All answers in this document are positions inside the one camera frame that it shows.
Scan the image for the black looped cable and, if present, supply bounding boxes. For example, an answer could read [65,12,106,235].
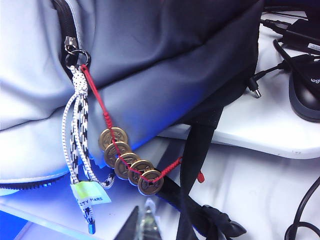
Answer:
[284,179,320,240]

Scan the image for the black power adapter brick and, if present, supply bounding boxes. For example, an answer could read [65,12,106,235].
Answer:
[282,18,320,55]

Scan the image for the black adapter input connector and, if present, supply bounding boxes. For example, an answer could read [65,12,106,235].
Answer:
[260,19,290,35]

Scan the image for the dark gray backpack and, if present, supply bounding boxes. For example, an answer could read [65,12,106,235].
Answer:
[0,0,266,240]

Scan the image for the black barrel plug cable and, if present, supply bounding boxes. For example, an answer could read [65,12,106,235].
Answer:
[248,62,287,100]

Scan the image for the black Logitech mouse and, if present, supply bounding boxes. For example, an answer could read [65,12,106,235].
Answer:
[288,56,320,123]

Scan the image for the brass coins red cord charm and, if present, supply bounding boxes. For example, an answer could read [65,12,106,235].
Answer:
[80,64,206,197]

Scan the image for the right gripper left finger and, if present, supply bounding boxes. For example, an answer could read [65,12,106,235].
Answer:
[113,205,141,240]

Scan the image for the black white houndstooth zipper lanyard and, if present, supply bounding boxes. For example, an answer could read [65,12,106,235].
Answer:
[61,48,117,235]

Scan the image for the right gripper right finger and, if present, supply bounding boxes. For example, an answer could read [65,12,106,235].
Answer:
[139,198,162,240]

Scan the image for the white flat box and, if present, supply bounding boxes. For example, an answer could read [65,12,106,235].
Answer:
[157,12,320,160]

